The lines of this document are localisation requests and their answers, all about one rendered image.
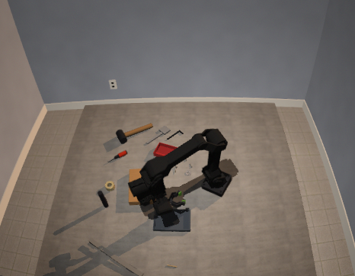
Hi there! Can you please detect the orange wooden board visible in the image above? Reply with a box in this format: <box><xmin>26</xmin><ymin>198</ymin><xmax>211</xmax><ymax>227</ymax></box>
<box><xmin>129</xmin><ymin>168</ymin><xmax>153</xmax><ymax>205</ymax></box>

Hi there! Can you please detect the red-handled screwdriver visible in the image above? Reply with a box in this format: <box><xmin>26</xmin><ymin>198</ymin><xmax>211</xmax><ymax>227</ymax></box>
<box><xmin>108</xmin><ymin>151</ymin><xmax>127</xmax><ymax>162</ymax></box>

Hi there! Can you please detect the red open tray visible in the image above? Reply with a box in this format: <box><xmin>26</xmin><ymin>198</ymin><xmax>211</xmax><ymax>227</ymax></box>
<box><xmin>153</xmin><ymin>143</ymin><xmax>177</xmax><ymax>156</ymax></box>

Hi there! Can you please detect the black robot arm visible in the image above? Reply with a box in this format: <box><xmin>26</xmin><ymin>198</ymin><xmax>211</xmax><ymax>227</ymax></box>
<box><xmin>128</xmin><ymin>129</ymin><xmax>228</xmax><ymax>207</ymax></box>

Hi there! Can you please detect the black mallet with wooden handle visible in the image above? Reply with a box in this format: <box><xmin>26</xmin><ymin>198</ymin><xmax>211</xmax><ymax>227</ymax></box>
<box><xmin>116</xmin><ymin>124</ymin><xmax>153</xmax><ymax>143</ymax></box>

